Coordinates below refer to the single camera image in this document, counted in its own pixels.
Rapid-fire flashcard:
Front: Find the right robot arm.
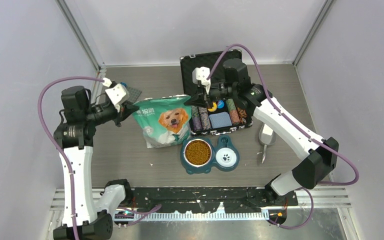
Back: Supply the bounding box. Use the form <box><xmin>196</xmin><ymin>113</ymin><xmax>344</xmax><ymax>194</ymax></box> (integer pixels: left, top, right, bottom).
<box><xmin>186</xmin><ymin>58</ymin><xmax>339</xmax><ymax>205</ymax></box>

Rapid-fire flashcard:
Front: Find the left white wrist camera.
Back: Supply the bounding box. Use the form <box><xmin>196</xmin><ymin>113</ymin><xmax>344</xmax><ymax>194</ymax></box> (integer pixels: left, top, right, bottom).
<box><xmin>102</xmin><ymin>77</ymin><xmax>130</xmax><ymax>113</ymax></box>

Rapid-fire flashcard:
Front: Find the grey lego base plate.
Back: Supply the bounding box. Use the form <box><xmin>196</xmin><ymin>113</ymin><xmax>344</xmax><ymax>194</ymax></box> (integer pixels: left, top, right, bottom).
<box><xmin>126</xmin><ymin>86</ymin><xmax>142</xmax><ymax>104</ymax></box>

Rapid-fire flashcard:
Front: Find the yellow big blind button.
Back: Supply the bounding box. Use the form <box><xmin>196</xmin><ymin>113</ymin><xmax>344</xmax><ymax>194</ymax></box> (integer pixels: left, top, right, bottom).
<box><xmin>207</xmin><ymin>102</ymin><xmax>218</xmax><ymax>112</ymax></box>

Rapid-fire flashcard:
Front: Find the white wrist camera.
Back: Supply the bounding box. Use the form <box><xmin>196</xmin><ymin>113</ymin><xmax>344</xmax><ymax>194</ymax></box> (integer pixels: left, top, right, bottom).
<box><xmin>192</xmin><ymin>66</ymin><xmax>211</xmax><ymax>94</ymax></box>
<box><xmin>102</xmin><ymin>77</ymin><xmax>130</xmax><ymax>113</ymax></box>

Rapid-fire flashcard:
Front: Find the blue small blind button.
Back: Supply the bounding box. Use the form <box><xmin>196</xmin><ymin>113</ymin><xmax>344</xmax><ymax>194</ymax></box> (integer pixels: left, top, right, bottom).
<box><xmin>217</xmin><ymin>100</ymin><xmax>225</xmax><ymax>109</ymax></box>

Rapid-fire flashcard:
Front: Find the teal double pet bowl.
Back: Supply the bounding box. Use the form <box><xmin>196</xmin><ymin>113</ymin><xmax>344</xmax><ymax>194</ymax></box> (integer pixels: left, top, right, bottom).
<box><xmin>180</xmin><ymin>135</ymin><xmax>240</xmax><ymax>175</ymax></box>

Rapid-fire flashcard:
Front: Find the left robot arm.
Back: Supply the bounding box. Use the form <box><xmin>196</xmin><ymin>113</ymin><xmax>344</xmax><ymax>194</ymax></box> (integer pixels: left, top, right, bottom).
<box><xmin>53</xmin><ymin>83</ymin><xmax>139</xmax><ymax>240</ymax></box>

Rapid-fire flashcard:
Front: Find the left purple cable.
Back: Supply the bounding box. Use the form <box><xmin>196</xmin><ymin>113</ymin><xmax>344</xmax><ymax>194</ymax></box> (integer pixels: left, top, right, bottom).
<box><xmin>37</xmin><ymin>76</ymin><xmax>163</xmax><ymax>240</ymax></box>

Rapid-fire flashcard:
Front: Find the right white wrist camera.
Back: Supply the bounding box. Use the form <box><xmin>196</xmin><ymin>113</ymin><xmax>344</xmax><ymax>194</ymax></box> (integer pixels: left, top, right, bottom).
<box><xmin>192</xmin><ymin>66</ymin><xmax>211</xmax><ymax>94</ymax></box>

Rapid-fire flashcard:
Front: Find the green pet food bag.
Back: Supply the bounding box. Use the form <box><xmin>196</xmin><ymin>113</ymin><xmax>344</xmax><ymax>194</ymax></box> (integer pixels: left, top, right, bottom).
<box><xmin>132</xmin><ymin>94</ymin><xmax>192</xmax><ymax>149</ymax></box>

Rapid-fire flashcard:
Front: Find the blue card deck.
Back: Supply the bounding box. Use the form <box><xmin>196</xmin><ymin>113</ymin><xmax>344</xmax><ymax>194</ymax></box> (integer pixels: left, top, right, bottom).
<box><xmin>209</xmin><ymin>112</ymin><xmax>232</xmax><ymax>129</ymax></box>

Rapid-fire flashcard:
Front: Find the black poker chip case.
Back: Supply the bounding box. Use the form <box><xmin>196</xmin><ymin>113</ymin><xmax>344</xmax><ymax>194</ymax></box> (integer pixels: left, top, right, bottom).
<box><xmin>179</xmin><ymin>51</ymin><xmax>253</xmax><ymax>136</ymax></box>

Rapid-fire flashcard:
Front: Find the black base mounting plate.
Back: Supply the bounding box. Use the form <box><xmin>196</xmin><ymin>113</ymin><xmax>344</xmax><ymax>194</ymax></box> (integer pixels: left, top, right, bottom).
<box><xmin>120</xmin><ymin>186</ymin><xmax>298</xmax><ymax>214</ymax></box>

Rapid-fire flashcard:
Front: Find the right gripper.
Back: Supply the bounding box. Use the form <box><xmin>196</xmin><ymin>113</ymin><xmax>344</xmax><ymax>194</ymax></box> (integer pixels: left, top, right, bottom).
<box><xmin>185</xmin><ymin>81</ymin><xmax>238</xmax><ymax>109</ymax></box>

